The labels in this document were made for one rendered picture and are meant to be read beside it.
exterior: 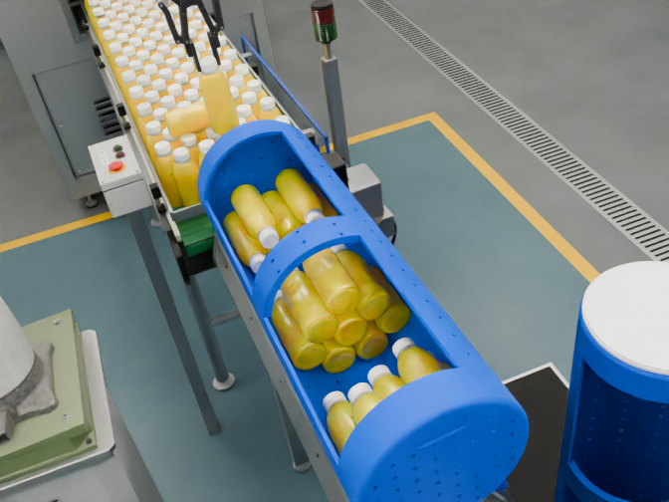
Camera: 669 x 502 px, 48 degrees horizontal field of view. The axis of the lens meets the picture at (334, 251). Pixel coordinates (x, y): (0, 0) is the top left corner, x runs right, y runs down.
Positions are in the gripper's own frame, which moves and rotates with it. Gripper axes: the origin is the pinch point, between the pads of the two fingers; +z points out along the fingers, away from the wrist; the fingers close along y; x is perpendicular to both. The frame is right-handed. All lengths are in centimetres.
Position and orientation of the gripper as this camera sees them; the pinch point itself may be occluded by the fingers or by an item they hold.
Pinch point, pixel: (204, 52)
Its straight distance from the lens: 171.0
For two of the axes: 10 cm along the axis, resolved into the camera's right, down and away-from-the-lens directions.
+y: 9.2, -3.6, 1.8
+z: 1.4, 7.1, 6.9
